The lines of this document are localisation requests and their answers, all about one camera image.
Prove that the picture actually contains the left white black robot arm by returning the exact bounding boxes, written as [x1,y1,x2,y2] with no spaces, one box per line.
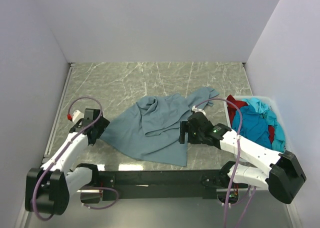
[24,108,110,216]

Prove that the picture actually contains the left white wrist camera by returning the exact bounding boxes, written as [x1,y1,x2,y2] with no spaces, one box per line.
[67,110,84,124]

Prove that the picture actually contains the white plastic laundry basket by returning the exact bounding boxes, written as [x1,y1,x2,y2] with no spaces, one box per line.
[225,95,288,154]

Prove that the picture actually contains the bright blue t shirt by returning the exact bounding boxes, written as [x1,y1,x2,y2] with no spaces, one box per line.
[231,96,286,153]

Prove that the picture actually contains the red t shirt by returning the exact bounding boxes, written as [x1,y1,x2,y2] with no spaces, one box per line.
[227,95,275,149]

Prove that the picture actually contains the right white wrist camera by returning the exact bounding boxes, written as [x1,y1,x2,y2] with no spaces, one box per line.
[191,105,206,116]

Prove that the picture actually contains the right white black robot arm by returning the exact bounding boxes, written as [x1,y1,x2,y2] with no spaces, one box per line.
[178,112,307,204]

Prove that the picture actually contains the grey blue t shirt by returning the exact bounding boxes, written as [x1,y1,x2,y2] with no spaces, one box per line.
[100,86,219,167]

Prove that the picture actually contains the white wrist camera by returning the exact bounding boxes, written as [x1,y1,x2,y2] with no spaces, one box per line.
[67,110,84,124]
[191,105,206,116]

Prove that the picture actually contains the black base crossbar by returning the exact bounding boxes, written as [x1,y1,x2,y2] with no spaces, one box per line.
[85,169,230,199]

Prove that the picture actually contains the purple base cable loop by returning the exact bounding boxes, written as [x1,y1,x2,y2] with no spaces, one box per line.
[80,186,120,210]

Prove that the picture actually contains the aluminium frame rail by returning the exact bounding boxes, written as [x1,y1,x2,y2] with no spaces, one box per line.
[22,170,291,191]

